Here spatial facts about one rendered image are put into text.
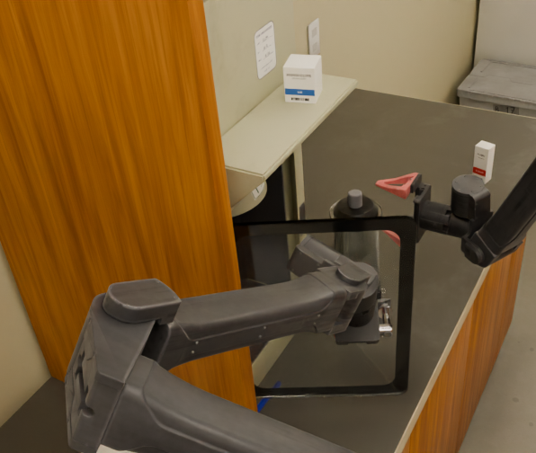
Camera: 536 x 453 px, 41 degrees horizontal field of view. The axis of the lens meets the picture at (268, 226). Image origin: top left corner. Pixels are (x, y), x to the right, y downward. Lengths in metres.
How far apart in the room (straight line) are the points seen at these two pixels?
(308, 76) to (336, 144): 1.05
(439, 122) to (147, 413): 1.83
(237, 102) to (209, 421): 0.63
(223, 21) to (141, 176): 0.25
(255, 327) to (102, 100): 0.38
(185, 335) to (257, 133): 0.47
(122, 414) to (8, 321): 0.92
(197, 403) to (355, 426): 0.81
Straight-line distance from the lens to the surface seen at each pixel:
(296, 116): 1.12
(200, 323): 0.70
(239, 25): 1.09
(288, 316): 0.82
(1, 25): 1.05
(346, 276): 0.93
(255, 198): 1.26
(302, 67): 1.13
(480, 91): 3.88
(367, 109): 2.36
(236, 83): 1.10
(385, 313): 1.20
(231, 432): 0.58
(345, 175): 2.03
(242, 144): 1.06
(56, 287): 1.33
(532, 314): 3.03
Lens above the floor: 2.03
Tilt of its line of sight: 36 degrees down
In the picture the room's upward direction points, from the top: 6 degrees counter-clockwise
